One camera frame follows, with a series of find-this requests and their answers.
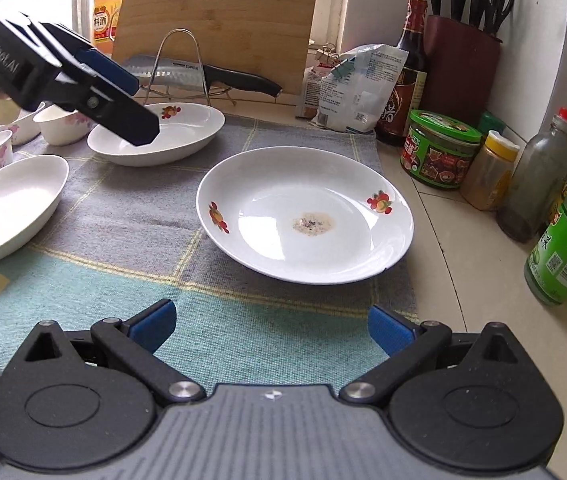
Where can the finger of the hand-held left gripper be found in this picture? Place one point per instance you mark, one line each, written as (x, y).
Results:
(123, 117)
(110, 72)

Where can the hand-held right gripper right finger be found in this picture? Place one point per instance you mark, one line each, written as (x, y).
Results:
(388, 330)

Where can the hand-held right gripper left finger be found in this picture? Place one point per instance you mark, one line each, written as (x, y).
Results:
(151, 327)

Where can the oval white fruit-print plate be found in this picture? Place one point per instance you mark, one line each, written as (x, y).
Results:
(183, 132)
(8, 205)

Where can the round white fruit-print plate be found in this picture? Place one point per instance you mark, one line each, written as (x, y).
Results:
(283, 230)

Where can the orange cooking wine bottle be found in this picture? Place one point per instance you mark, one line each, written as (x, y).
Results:
(108, 10)

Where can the grey teal checked cloth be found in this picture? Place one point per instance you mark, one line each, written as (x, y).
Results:
(128, 240)

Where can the bamboo cutting board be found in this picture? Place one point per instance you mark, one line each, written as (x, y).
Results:
(223, 15)

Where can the green lid sauce jar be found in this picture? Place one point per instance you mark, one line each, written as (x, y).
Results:
(438, 152)

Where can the yellow lid spice jar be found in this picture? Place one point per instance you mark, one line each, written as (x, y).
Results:
(488, 175)

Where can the clipped seasoning packet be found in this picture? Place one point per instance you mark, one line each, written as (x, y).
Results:
(313, 92)

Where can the green label plastic bottle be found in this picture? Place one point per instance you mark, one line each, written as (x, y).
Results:
(563, 250)

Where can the red cap glass bottle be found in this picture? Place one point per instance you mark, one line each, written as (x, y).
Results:
(533, 180)

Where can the dark soy sauce bottle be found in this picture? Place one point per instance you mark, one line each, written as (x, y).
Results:
(408, 95)

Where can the white printed plastic bag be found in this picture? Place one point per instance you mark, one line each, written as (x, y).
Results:
(358, 90)

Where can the dark red knife block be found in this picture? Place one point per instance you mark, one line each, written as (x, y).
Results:
(458, 75)

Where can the black kitchen scissors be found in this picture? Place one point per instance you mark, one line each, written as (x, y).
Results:
(501, 0)

